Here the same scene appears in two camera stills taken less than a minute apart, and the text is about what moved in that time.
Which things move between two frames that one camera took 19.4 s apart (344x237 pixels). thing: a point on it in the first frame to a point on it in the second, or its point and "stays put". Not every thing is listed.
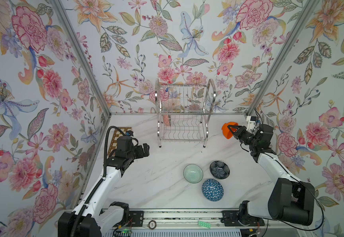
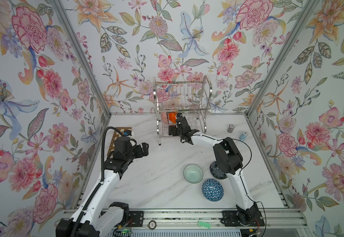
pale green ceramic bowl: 193,173 stays put
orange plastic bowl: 227,132 to 172,116
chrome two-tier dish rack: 183,111 stays put
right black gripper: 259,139 to 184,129
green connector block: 204,224 stays put
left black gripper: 141,154 stays put
